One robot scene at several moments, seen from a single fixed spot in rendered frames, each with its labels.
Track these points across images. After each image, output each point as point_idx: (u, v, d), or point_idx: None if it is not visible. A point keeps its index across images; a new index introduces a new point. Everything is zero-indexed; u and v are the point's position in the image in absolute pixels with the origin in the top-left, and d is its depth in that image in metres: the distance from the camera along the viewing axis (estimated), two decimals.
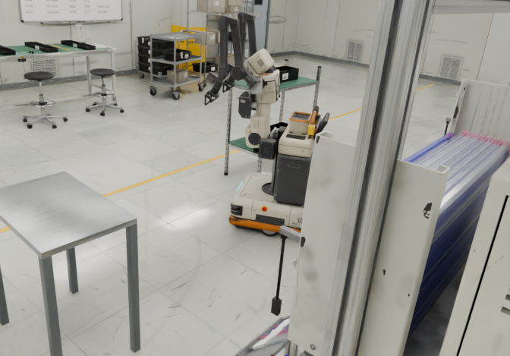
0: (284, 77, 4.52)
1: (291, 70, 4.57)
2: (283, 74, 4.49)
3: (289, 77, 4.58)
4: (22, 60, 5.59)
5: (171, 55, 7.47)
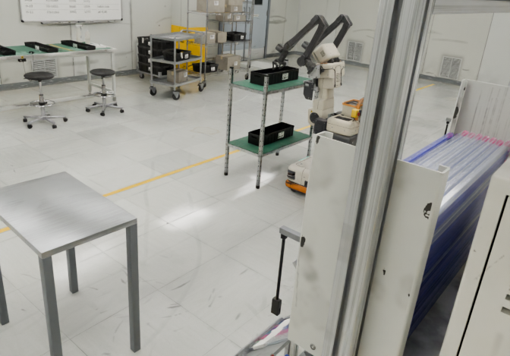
0: (284, 77, 4.52)
1: (291, 70, 4.57)
2: (283, 74, 4.49)
3: (289, 77, 4.58)
4: (22, 60, 5.59)
5: (171, 55, 7.47)
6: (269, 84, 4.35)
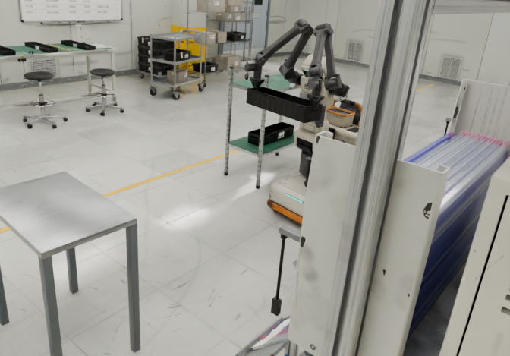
0: None
1: (275, 91, 3.38)
2: (288, 99, 3.31)
3: None
4: (22, 60, 5.59)
5: (171, 55, 7.47)
6: None
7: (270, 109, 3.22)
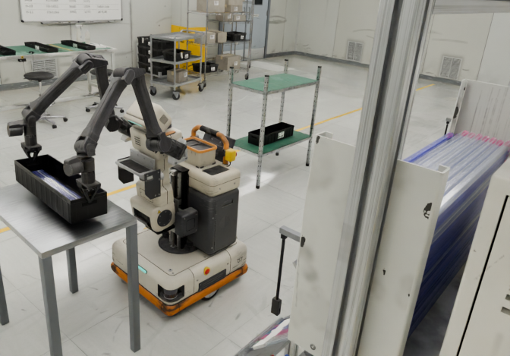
0: (69, 179, 2.28)
1: (60, 162, 2.32)
2: (71, 176, 2.25)
3: (61, 175, 2.33)
4: (22, 60, 5.59)
5: (171, 55, 7.47)
6: None
7: (38, 196, 2.16)
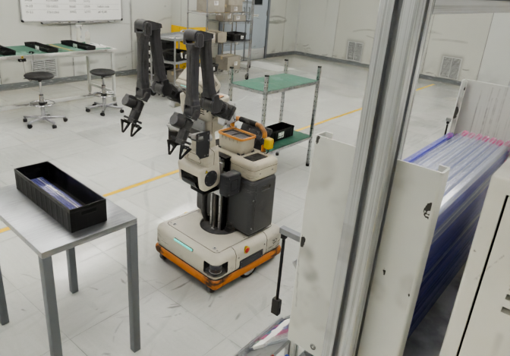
0: (69, 186, 2.29)
1: (59, 169, 2.33)
2: (71, 183, 2.26)
3: (61, 182, 2.34)
4: (22, 60, 5.59)
5: (171, 55, 7.47)
6: None
7: (39, 204, 2.17)
